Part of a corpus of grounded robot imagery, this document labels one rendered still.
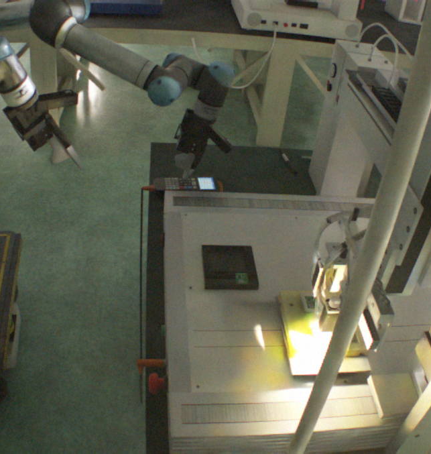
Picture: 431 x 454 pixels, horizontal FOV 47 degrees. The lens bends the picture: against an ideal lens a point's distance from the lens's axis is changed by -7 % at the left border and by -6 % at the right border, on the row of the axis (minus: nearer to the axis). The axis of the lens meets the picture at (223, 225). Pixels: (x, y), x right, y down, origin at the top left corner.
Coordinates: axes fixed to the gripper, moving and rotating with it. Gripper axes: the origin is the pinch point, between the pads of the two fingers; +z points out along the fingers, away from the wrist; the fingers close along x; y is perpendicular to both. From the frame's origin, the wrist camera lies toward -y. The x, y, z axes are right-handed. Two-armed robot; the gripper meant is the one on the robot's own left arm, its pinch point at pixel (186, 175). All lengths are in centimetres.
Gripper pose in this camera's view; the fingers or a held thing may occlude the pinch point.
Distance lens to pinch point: 158.7
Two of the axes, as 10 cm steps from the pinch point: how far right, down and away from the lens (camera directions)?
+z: -3.6, 7.6, 5.4
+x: 1.7, 6.3, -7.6
